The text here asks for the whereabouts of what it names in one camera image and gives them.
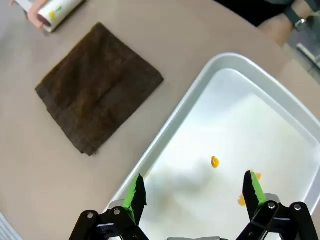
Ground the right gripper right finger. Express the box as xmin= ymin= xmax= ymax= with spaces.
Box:
xmin=236 ymin=170 xmax=320 ymax=240

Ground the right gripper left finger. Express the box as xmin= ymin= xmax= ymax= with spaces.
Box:
xmin=68 ymin=173 xmax=149 ymax=240

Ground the dark brown cloth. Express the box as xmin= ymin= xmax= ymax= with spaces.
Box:
xmin=34 ymin=22 xmax=165 ymax=157

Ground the pink sausage stick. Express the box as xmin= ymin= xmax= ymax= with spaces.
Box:
xmin=13 ymin=0 xmax=86 ymax=34

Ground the person left hand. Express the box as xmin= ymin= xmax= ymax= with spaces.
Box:
xmin=259 ymin=15 xmax=301 ymax=47

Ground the person right hand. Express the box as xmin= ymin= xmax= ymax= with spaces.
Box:
xmin=9 ymin=0 xmax=51 ymax=30

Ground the silver metal tray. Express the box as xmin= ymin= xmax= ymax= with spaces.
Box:
xmin=103 ymin=51 xmax=320 ymax=240

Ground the white ribbed panel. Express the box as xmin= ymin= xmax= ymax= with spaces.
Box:
xmin=0 ymin=211 xmax=19 ymax=240

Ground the black wrist watch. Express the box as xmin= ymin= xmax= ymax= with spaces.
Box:
xmin=284 ymin=4 xmax=310 ymax=32

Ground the person torso dark jacket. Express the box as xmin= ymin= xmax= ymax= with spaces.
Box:
xmin=214 ymin=0 xmax=320 ymax=28

